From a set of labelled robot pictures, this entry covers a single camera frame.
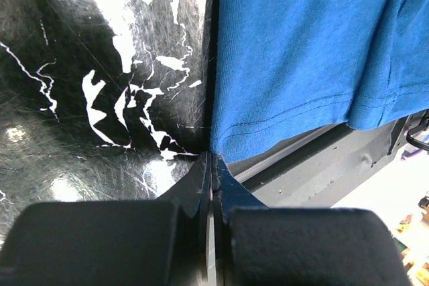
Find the blue t shirt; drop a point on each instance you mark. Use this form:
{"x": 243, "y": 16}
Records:
{"x": 285, "y": 67}

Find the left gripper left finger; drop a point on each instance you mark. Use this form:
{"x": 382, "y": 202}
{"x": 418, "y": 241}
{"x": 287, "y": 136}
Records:
{"x": 129, "y": 242}

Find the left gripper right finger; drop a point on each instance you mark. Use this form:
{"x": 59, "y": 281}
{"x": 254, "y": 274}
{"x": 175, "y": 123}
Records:
{"x": 259, "y": 245}

